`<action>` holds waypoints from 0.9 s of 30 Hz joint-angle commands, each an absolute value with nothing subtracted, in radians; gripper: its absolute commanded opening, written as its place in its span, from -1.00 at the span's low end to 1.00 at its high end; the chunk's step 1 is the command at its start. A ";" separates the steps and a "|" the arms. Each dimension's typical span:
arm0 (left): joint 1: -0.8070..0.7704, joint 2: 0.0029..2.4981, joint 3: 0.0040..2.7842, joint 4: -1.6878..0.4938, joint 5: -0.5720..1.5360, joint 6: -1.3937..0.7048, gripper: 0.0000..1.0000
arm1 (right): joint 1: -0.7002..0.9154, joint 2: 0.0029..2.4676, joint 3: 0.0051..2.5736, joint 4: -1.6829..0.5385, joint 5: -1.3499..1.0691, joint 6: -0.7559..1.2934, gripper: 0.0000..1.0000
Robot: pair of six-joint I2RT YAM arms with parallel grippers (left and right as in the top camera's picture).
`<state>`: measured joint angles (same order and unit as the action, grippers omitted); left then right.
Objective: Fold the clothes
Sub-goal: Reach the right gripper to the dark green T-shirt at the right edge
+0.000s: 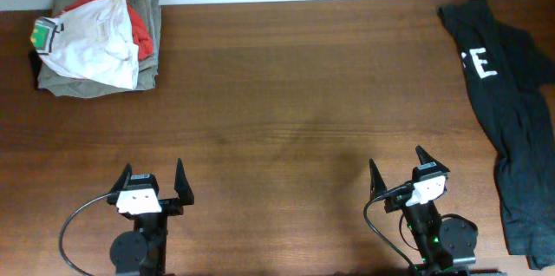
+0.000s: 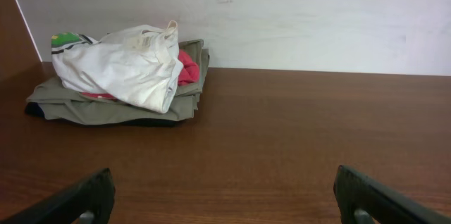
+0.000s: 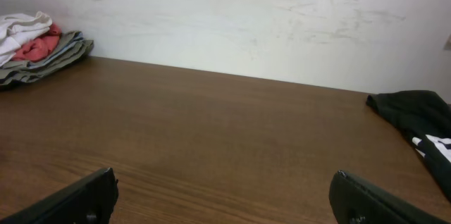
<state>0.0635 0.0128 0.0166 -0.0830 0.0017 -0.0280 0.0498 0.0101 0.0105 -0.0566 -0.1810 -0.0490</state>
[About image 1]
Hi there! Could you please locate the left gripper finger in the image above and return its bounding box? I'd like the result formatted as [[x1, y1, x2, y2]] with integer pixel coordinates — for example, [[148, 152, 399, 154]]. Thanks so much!
[[109, 163, 132, 194], [174, 158, 194, 205]]

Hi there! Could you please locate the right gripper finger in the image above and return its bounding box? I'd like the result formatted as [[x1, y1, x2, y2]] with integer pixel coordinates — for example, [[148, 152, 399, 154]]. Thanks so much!
[[369, 159, 387, 200], [415, 145, 437, 168]]

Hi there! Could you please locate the dark green t-shirt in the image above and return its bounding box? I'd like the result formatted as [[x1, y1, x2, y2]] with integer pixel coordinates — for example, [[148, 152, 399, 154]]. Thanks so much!
[[438, 0, 554, 270]]

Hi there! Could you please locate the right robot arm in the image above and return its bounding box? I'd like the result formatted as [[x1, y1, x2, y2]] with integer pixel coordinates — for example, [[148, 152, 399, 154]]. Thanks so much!
[[363, 146, 478, 275]]

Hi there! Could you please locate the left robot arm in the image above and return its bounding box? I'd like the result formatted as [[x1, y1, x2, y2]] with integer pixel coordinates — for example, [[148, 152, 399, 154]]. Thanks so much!
[[107, 160, 194, 276]]

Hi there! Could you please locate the white t-shirt with print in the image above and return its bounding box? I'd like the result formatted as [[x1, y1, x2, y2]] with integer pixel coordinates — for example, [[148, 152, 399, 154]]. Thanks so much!
[[30, 0, 139, 89]]

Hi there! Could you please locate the red garment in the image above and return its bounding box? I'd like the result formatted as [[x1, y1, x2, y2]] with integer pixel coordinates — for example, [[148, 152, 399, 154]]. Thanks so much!
[[57, 0, 153, 61]]

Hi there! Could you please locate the olive grey folded garment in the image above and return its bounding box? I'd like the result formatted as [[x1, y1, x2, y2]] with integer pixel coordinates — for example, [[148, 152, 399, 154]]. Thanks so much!
[[37, 0, 161, 99]]

